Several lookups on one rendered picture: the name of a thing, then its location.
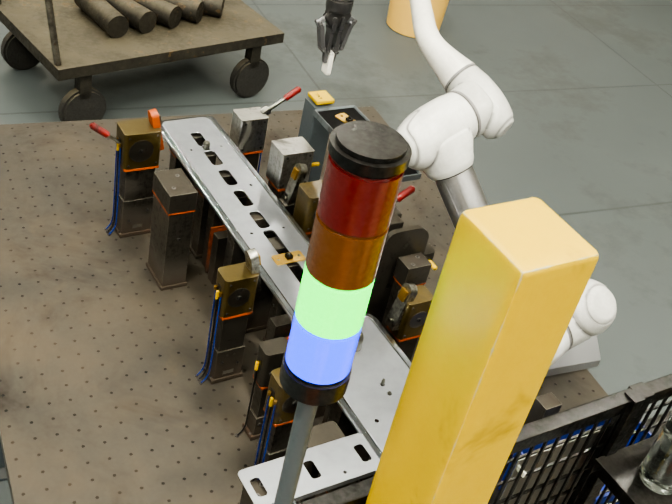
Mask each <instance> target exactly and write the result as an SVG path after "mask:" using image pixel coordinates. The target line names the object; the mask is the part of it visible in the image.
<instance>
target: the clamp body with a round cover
mask: <svg viewBox="0 0 672 504"><path fill-rule="evenodd" d="M322 182H323V180H318V181H311V182H305V183H300V184H299V187H298V192H297V198H296V203H295V208H294V213H293V218H294V219H295V221H296V222H297V223H298V224H299V226H300V227H301V228H302V229H303V231H304V232H305V233H306V235H307V236H308V237H309V238H311V233H312V228H313V224H314V219H315V214H316V210H317V205H318V200H319V196H320V191H321V186H322Z"/></svg>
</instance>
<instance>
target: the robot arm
mask: <svg viewBox="0 0 672 504"><path fill-rule="evenodd" d="M409 1H410V8H411V16H412V24H413V31H414V35H415V38H416V41H417V44H418V46H419V48H420V50H421V52H422V53H423V55H424V57H425V58H426V60H427V62H428V63H429V65H430V66H431V68H432V69H433V71H434V73H435V74H436V76H437V77H438V79H439V81H440V83H441V84H442V86H443V88H444V90H445V91H446V92H447V94H445V95H442V96H439V97H437V98H435V99H433V100H431V101H429V102H428V103H426V104H424V105H423V106H421V107H420V108H418V109H417V110H415V111H414V112H412V113H411V114H410V115H409V116H408V117H407V118H406V119H405V120H404V121H403V122H402V123H401V125H400V126H399V127H398V129H397V131H398V132H399V133H400V134H401V135H402V136H403V137H404V138H405V139H406V141H407V142H408V143H409V144H410V147H411V149H412V155H411V159H410V163H409V165H408V167H409V168H411V169H415V170H421V171H422V172H423V173H424V174H425V175H426V176H427V177H428V178H429V179H431V180H432V181H435V182H436V185H437V187H438V190H439V192H440V194H441V197H442V199H443V202H444V204H445V206H446V209H447V211H448V213H449V216H450V218H451V220H452V223H453V225H454V228H455V229H456V226H457V223H458V220H459V217H460V215H461V214H462V213H463V212H464V211H466V210H469V209H474V208H479V207H485V206H489V205H488V202H487V200H486V197H485V195H484V192H483V190H482V187H481V185H480V182H479V180H478V178H477V175H476V173H475V170H474V168H473V165H472V164H473V161H474V153H473V139H474V138H476V137H479V136H481V135H483V136H484V137H485V138H486V139H496V138H500V137H502V136H503V135H504V134H505V133H506V132H507V131H508V130H509V128H510V127H511V126H512V124H513V122H514V119H513V112H512V110H511V107H510V105H509V103H508V101H507V99H506V97H505V96H504V94H503V93H502V91H501V90H500V89H499V88H498V86H497V85H496V84H495V83H494V82H493V81H492V79H491V78H490V77H489V76H488V75H487V74H486V73H484V72H483V71H482V70H481V69H480V68H479V67H477V66H476V65H475V64H474V63H473V62H472V61H470V60H469V59H467V58H466V57H465V56H463V55H462V54H461V53H459V52H458V51H457V50H455V49H454V48H453V47H452V46H450V45H449V44H448V43H447V42H446V41H445V40H444V39H443V38H442V36H441V35H440V33H439V31H438V29H437V26H436V23H435V19H434V14H433V9H432V5H431V0H409ZM353 3H354V0H326V10H325V12H324V13H323V17H321V18H320V19H318V18H316V19H315V23H316V25H317V46H318V49H319V50H320V51H321V52H323V54H322V59H321V60H322V62H323V64H322V69H321V71H322V72H323V73H324V74H325V75H330V74H331V69H332V64H333V63H334V62H335V59H336V55H337V54H339V52H338V51H340V50H341V51H342V50H343V49H344V47H345V45H346V42H347V40H348V38H349V35H350V33H351V31H352V28H353V27H354V25H355V24H356V23H357V20H356V19H355V18H354V17H353V16H351V11H352V8H353ZM325 22H326V33H325V29H324V26H325ZM616 313H617V307H616V301H615V298H614V296H613V294H612V293H611V292H610V290H609V289H607V287H606V286H605V285H604V284H602V283H600V282H598V281H596V280H593V279H589V281H588V283H587V286H586V288H585V290H584V292H583V294H582V297H581V299H580V301H579V303H578V305H577V308H576V310H575V312H574V314H573V316H572V319H571V321H570V323H569V325H568V327H567V330H566V332H565V334H564V336H563V338H562V341H561V343H560V345H559V347H558V349H557V352H556V354H555V356H554V358H553V360H552V363H551V365H552V364H553V363H555V362H556V361H557V360H558V359H559V358H560V357H561V356H562V355H563V354H565V353H566V352H567V351H568V350H570V349H572V348H573V347H575V346H577V345H579V344H581V343H582V342H584V341H586V340H588V339H590V338H592V337H593V336H596V335H599V334H601V333H603V332H604V331H605V330H606V329H607V328H608V327H609V326H610V325H611V324H612V322H613V321H614V319H615V317H616ZM551 365H550V366H551Z"/></svg>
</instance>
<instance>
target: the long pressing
mask: <svg viewBox="0 0 672 504"><path fill-rule="evenodd" d="M160 125H161V130H162V137H163V138H164V139H165V141H166V142H167V144H168V145H169V147H170V148H171V149H172V151H173V152H174V154H175V155H176V157H177V158H178V159H179V161H180V162H181V164H182V165H183V167H184V168H185V169H186V171H187V172H188V174H189V175H190V177H191V178H192V179H193V181H194V182H195V184H196V185H197V187H198V188H199V189H200V191H201V192H202V194H203V195H204V197H205V198H206V199H207V201H208V202H209V204H210V205H211V207H212V208H213V209H214V211H215V212H216V214H217V215H218V217H219V218H220V219H221V221H222V222H223V224H224V225H225V227H226V228H227V229H228V231H229V232H230V234H231V235H232V237H233V238H234V239H235V241H236V242H237V244H238V245H239V247H240V248H241V249H242V251H243V252H244V254H245V251H246V250H249V249H252V248H255V249H256V251H257V252H258V253H259V255H260V256H261V265H260V276H261V278H262V279H263V281H264V282H265V284H266V285H267V286H268V288H269V289H270V291H271V292H272V294H273V295H274V296H275V298H276V299H277V301H278V302H279V304H280V305H281V306H282V308H283V309H284V311H285V312H286V314H287V315H288V316H289V318H290V320H291V325H292V322H293V317H294V313H295V308H296V303H297V299H298V294H299V289H300V285H301V283H300V282H299V281H298V279H297V278H296V277H295V275H294V274H293V272H292V271H291V270H290V268H289V267H288V266H287V264H283V265H276V263H275V262H274V261H273V259H272V258H271V257H272V255H277V254H278V252H277V251H276V249H275V248H274V247H273V245H272V244H271V243H270V241H269V240H268V239H267V237H266V236H265V235H264V232H268V231H272V232H274V233H275V235H276V236H277V237H278V239H279V240H280V241H281V243H282V244H283V245H284V247H285V248H286V249H287V251H288V252H292V251H297V250H299V251H301V253H302V254H303V255H304V256H305V258H306V256H307V252H308V247H309V242H310V238H309V237H308V236H307V235H306V233H305V232H304V231H303V229H302V228H301V227H300V226H299V224H298V223H297V222H296V221H295V219H294V218H293V217H292V215H291V214H290V213H289V212H288V210H287V209H286V208H285V207H284V205H283V204H282V203H281V201H280V200H279V199H278V198H277V196H276V195H275V194H274V193H273V191H272V190H271V189H270V187H269V186H268V185H267V184H266V182H265V181H264V180H263V179H262V177H261V176H260V175H259V174H258V172H257V171H256V170H255V168H254V167H253V166H252V165H251V163H250V162H249V161H248V160H247V158H246V157H245V156H244V154H243V153H242V152H241V151H240V149H239V148H238V147H237V146H236V144H235V143H234V142H233V140H232V139H231V138H230V137H229V135H228V134H227V133H226V132H225V130H224V129H223V128H222V126H221V125H220V124H219V123H218V121H217V120H216V119H215V118H214V117H212V116H210V115H205V116H196V117H187V118H178V119H169V120H163V121H162V124H160ZM192 134H200V135H201V136H202V137H203V139H204V140H205V141H206V140H208V141H209V142H210V150H208V151H206V150H204V149H203V148H202V147H203V145H202V146H199V145H198V144H197V142H196V141H195V140H194V138H193V137H192V136H191V135H192ZM220 146H222V147H220ZM191 150H192V151H191ZM206 152H213V153H215V155H216V156H217V157H218V159H219V160H220V161H221V163H222V164H221V165H213V164H212V163H211V161H210V160H209V159H208V157H207V156H206V155H205V153H206ZM222 171H227V172H229V173H230V175H231V176H232V177H233V179H234V180H235V181H236V183H237V184H236V185H228V184H227V183H226V182H225V180H224V179H223V178H222V176H221V175H220V174H219V172H222ZM250 184H251V185H252V186H250ZM239 191H242V192H244V193H245V195H246V196H247V197H248V199H249V200H250V201H251V203H252V204H253V205H251V206H244V205H242V203H241V202H240V201H239V199H238V198H237V197H236V195H235V194H234V192H239ZM256 212H257V213H260V215H261V216H262V217H263V219H264V220H265V221H266V223H267V224H268V225H269V227H267V228H260V227H259V226H258V225H257V224H256V222H255V221H254V220H253V218H252V217H251V216H250V214H251V213H256ZM282 227H284V228H282ZM250 233H253V234H250ZM361 332H362V333H363V335H364V340H363V344H362V348H361V350H360V351H358V352H355V354H354V357H353V361H352V365H351V366H352V372H351V376H350V380H349V383H348V387H347V390H346V392H345V394H344V396H343V397H342V398H341V399H340V400H338V401H337V404H338V405H339V407H340V408H341V410H342V411H343V413H344V414H345V415H346V417H347V418H348V420H349V421H350V423H351V424H352V426H353V427H354V429H355V430H356V431H357V433H359V434H362V435H363V436H364V438H365V439H366V441H367V442H368V443H369V445H370V446H371V448H372V449H373V451H374V452H375V454H376V455H377V456H378V458H379V459H380V458H381V455H382V452H383V449H384V446H385V443H386V440H387V437H388V433H389V430H390V427H391V424H392V421H393V418H394V415H395V412H396V409H397V406H398V403H399V400H400V397H401V394H402V391H403V388H404V385H405V382H406V379H407V376H408V373H409V369H410V366H411V363H412V362H411V361H410V360H409V358H408V357H407V356H406V354H405V353H404V352H403V351H402V349H401V348H400V347H399V346H398V344H397V343H396V342H395V341H394V339H393V338H392V337H391V336H390V334H389V333H388V332H387V330H386V329H385V328H384V327H383V325H382V324H381V323H380V322H379V320H378V319H377V318H376V317H374V316H373V315H371V314H369V313H366V314H365V317H364V321H363V325H362V328H361ZM383 378H384V379H385V386H381V385H380V383H381V381H382V379H383ZM388 391H391V393H392V395H390V396H389V395H387V392H388ZM375 419H377V420H379V422H375V421H374V420H375Z"/></svg>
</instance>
